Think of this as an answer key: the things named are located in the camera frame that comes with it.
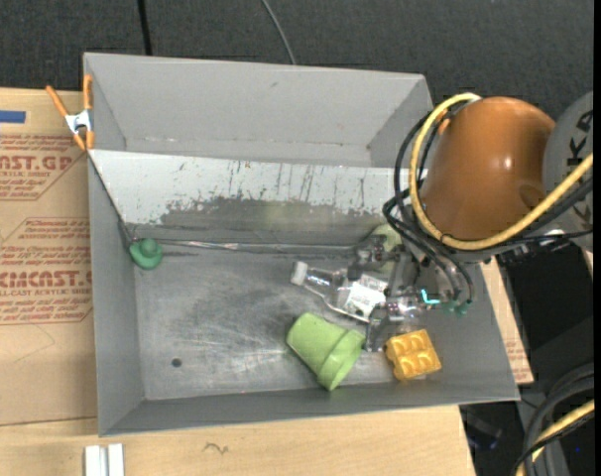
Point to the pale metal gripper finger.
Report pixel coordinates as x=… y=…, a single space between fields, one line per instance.
x=380 y=326
x=371 y=262

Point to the light green plastic cup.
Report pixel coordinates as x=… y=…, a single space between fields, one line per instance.
x=325 y=347

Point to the pale green ball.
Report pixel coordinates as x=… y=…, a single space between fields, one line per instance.
x=389 y=233

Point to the yellow toy brick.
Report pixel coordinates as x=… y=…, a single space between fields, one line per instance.
x=413 y=356

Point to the brown cardboard board, red print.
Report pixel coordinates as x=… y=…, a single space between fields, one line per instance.
x=42 y=355

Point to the grey metal bin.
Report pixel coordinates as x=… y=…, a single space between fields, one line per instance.
x=221 y=325

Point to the clear plastic bottle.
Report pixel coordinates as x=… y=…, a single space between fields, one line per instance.
x=337 y=293

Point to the small green toy stopper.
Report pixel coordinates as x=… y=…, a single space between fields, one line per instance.
x=147 y=255

